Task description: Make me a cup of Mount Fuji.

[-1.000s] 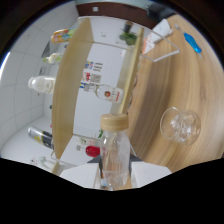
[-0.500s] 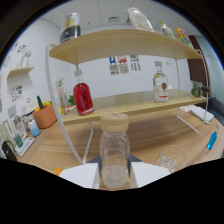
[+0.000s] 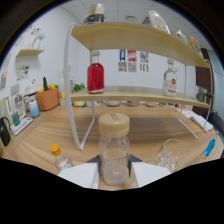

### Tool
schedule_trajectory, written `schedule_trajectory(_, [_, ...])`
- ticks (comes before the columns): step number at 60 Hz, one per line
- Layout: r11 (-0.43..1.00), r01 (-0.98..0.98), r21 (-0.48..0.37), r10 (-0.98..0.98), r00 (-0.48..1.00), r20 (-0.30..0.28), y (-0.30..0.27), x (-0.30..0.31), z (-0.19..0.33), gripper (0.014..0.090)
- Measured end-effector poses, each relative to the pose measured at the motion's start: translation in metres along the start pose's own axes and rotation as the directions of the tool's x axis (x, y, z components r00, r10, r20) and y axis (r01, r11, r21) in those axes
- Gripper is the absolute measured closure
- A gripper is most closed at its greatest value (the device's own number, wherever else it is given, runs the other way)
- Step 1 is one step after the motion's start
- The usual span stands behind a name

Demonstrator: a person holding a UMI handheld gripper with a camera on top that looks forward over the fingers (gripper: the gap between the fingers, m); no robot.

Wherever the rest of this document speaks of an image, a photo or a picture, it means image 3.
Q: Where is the clear bottle with orange cap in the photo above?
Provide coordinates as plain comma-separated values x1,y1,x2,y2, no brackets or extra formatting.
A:
49,143,75,173

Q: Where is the blue liquid bottle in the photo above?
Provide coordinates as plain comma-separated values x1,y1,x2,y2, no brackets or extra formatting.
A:
203,137,217,158

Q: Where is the white milk bottle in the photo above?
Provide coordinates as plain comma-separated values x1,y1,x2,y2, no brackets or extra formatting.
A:
147,9,171,35

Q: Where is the blue and white cup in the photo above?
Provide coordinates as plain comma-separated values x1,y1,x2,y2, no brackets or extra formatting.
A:
28,100,41,119

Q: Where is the green cup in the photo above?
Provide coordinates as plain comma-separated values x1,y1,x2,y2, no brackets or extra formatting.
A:
10,111,22,127

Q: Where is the clear glass with ice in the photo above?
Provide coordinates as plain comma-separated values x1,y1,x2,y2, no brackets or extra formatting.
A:
150,138,188,173

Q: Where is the orange patterned paper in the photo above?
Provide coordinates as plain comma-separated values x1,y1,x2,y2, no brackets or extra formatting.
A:
176,107,196,119

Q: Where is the white scale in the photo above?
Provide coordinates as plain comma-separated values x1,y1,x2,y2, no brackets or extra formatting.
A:
9,116,34,136

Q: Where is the orange storage basket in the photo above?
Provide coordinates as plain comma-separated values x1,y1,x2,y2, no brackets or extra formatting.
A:
34,87,61,112

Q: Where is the green leafy plant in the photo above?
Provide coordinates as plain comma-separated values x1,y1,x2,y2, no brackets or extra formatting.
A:
73,83,87,93

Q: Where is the black kettle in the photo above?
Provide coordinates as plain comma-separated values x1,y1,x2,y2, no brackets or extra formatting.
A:
0,116,12,148

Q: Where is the clear bottle with red-white label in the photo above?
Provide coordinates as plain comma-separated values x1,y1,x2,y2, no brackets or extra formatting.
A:
162,58,179,98

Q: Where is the glass jar of limes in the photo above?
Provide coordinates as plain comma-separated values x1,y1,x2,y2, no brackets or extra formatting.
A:
195,85,208,104

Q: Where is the red liquid glass bottle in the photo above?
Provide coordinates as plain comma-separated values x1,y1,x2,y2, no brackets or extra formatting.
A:
86,50,106,95

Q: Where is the brown door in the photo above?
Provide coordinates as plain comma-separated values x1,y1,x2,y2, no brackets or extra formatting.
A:
194,48,216,101

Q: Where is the yellow snack bag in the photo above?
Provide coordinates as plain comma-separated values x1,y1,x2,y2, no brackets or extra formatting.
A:
187,35,204,58

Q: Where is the white two-tier wooden shelf rack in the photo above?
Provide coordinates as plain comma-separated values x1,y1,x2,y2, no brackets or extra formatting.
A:
63,21,213,152

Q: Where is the white vase with flowers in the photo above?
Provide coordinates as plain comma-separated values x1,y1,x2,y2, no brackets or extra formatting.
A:
32,32,46,50

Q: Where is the green-capped clear bottle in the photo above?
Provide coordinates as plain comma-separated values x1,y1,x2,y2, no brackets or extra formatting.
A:
174,27,189,46

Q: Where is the black and yellow bag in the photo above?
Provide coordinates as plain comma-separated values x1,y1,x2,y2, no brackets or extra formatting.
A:
82,3,106,26

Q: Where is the multicolour wall poster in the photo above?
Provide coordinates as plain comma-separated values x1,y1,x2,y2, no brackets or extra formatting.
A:
139,50,150,73

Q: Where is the red wall poster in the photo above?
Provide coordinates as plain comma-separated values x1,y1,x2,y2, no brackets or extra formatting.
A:
127,49,138,73

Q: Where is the blue wall poster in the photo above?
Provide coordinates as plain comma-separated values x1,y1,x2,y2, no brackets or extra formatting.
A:
118,49,128,73

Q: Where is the wooden wall shelf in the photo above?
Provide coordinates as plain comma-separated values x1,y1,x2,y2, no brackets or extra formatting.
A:
15,48,46,58

